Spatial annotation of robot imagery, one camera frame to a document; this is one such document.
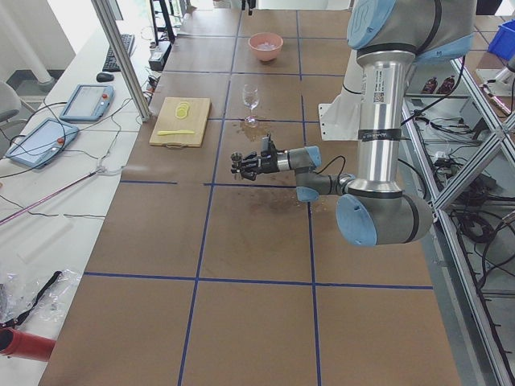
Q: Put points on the bamboo cutting board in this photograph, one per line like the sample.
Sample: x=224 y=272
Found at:
x=196 y=120

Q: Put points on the pink bowl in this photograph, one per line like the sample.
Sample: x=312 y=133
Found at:
x=265 y=56

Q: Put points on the blue storage bin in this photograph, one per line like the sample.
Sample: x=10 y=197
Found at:
x=503 y=44

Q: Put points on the crumpled clear plastic bag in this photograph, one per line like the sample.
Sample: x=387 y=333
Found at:
x=44 y=298

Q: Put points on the blue teach pendant near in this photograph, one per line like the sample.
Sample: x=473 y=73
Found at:
x=42 y=144

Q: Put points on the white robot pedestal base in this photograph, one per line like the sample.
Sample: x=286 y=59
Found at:
x=339 y=121

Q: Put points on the blue teach pendant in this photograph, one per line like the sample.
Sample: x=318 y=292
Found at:
x=88 y=103
x=42 y=144

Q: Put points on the clear wine glass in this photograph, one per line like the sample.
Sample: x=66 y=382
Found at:
x=250 y=99

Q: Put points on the pink metal rod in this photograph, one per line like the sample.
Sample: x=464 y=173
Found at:
x=26 y=209

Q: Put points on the steel double jigger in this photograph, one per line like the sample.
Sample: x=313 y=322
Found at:
x=236 y=159

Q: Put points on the yellow plastic knife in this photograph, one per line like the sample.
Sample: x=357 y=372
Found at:
x=175 y=132

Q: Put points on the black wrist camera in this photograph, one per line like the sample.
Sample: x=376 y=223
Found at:
x=267 y=147

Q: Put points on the pile of ice cubes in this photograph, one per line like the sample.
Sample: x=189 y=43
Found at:
x=266 y=46

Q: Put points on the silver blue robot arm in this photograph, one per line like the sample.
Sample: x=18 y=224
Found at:
x=389 y=37

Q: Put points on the red cylinder bottle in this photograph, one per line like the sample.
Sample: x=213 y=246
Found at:
x=24 y=345

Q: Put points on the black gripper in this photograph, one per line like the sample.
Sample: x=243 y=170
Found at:
x=269 y=163

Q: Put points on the blue teach pendant far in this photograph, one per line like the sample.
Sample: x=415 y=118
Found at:
x=88 y=103

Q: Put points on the black box device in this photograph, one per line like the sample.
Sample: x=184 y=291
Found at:
x=159 y=56

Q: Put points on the aluminium frame post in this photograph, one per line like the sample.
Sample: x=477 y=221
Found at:
x=109 y=25

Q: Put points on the black computer mouse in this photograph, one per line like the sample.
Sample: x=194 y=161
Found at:
x=103 y=77

